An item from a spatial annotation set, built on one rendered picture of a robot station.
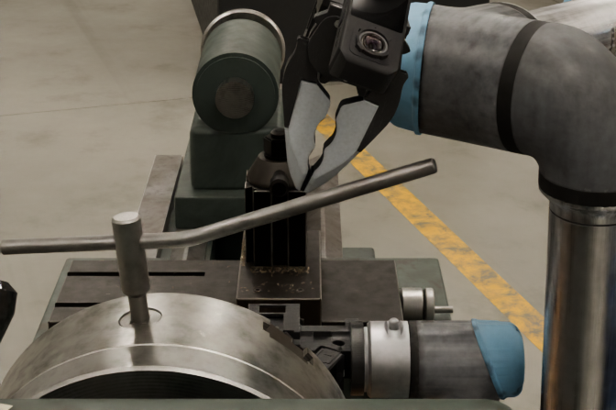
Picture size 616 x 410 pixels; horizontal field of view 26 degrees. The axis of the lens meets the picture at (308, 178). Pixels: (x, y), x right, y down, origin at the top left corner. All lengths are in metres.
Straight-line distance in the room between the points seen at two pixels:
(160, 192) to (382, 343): 1.08
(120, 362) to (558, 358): 0.42
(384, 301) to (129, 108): 3.98
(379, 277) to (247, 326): 0.69
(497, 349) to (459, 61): 0.30
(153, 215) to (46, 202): 2.45
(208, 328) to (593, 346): 0.36
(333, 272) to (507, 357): 0.50
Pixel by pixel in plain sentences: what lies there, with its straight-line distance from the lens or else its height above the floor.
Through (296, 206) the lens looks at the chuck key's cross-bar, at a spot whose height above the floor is 1.34.
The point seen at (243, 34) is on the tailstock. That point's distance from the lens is 2.19.
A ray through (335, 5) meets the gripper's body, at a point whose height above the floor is 1.47.
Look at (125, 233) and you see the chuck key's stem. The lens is 1.00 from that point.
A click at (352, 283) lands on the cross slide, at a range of 1.71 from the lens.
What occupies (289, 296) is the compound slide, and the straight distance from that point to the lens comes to 1.56.
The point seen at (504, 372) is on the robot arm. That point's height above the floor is 1.08.
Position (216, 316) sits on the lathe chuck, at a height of 1.23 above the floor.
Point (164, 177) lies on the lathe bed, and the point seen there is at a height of 0.87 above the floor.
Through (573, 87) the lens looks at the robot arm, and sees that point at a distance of 1.10.
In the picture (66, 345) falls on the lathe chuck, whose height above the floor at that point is 1.22.
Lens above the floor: 1.71
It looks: 21 degrees down
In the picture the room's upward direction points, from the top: straight up
